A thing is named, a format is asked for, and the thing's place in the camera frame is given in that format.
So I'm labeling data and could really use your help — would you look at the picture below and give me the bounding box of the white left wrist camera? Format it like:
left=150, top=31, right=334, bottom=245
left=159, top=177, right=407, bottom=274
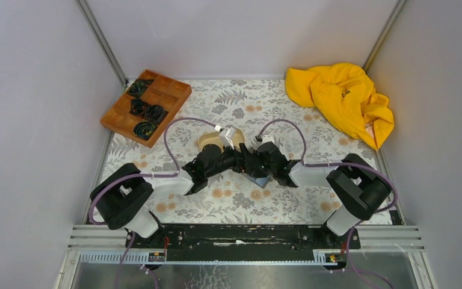
left=214, top=125, right=245, bottom=149

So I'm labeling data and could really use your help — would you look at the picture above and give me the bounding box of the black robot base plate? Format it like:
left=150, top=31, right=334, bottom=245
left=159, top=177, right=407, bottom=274
left=126, top=223, right=361, bottom=262

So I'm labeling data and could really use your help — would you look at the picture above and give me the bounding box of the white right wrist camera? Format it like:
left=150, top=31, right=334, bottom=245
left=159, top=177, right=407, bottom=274
left=255, top=134, right=275, bottom=144

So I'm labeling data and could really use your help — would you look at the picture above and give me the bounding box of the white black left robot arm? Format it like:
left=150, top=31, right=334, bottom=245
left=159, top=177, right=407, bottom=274
left=90, top=144, right=264, bottom=238

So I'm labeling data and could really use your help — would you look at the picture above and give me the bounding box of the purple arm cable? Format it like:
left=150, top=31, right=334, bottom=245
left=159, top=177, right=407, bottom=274
left=88, top=116, right=222, bottom=226
left=256, top=119, right=399, bottom=214

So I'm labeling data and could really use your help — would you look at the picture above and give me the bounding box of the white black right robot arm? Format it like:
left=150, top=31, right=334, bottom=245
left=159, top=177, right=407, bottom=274
left=248, top=141, right=393, bottom=236

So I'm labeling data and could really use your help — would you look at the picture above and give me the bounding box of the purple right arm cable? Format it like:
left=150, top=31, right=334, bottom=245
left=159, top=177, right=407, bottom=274
left=256, top=119, right=399, bottom=214

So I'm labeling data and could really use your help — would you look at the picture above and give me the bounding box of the beige oval plastic tray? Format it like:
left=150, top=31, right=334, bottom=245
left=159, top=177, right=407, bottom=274
left=197, top=129, right=245, bottom=152

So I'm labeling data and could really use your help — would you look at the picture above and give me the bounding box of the grey card holder wallet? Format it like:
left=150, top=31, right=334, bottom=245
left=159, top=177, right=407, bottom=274
left=251, top=176, right=271, bottom=188

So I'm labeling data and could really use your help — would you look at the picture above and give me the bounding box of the dark rolled ribbon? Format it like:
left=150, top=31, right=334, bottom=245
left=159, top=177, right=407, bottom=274
left=132, top=120, right=158, bottom=140
left=129, top=98, right=149, bottom=118
left=126, top=79, right=155, bottom=98
left=144, top=105, right=168, bottom=125

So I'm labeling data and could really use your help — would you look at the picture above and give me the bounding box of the yellow crumpled cloth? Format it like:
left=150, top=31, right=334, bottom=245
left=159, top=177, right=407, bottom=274
left=285, top=63, right=395, bottom=151

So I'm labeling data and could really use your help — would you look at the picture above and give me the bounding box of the floral patterned table mat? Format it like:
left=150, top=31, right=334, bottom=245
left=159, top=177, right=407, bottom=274
left=99, top=80, right=376, bottom=224

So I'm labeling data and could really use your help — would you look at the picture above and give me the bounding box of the orange compartment organizer tray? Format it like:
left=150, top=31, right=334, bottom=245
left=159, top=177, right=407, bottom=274
left=100, top=69, right=192, bottom=148

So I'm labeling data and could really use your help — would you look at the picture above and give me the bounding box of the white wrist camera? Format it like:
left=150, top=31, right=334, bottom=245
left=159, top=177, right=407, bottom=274
left=214, top=125, right=245, bottom=149
left=255, top=134, right=275, bottom=144

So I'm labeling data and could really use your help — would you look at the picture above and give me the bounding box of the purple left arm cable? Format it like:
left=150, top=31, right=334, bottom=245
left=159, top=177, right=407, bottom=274
left=88, top=116, right=222, bottom=226

